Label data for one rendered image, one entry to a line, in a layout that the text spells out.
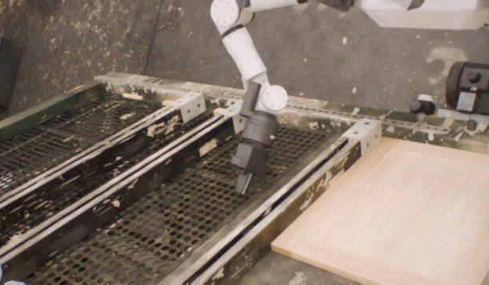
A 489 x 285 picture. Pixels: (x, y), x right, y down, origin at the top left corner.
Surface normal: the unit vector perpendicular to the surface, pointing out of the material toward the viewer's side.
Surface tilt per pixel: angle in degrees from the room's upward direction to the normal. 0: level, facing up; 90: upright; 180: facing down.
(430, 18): 68
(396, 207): 51
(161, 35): 0
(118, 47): 0
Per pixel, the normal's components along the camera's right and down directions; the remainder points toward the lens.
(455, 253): -0.16, -0.88
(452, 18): -0.47, 0.81
